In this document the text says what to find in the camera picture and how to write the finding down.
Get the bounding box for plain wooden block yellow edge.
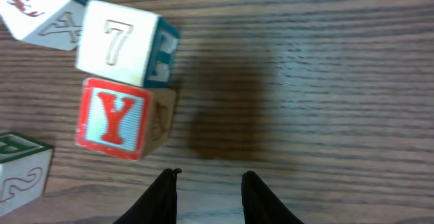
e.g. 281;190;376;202
75;0;180;88

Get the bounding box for red letter Y block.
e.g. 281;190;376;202
76;78;176;161

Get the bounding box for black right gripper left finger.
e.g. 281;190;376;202
113;168;182;224

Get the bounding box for wooden block yellow pattern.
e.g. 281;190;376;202
1;132;54;216

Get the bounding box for wooden block beside four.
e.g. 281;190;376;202
1;0;90;51

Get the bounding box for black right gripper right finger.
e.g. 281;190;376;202
241;171;303;224

